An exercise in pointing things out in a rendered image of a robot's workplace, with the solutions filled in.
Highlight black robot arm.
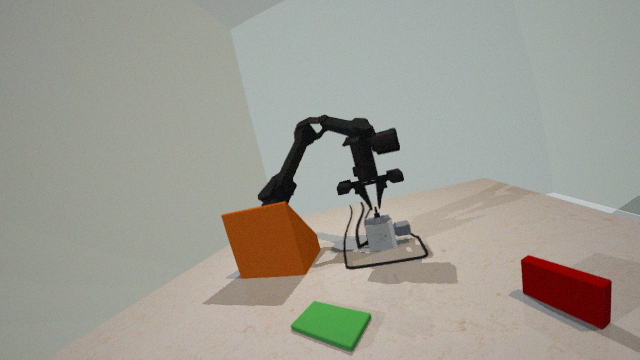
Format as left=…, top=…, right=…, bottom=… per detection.
left=258, top=115, right=400, bottom=207

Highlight green flat rectangular slab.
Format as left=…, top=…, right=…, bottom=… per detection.
left=290, top=301, right=371, bottom=352

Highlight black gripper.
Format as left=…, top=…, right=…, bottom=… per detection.
left=337, top=156, right=404, bottom=211

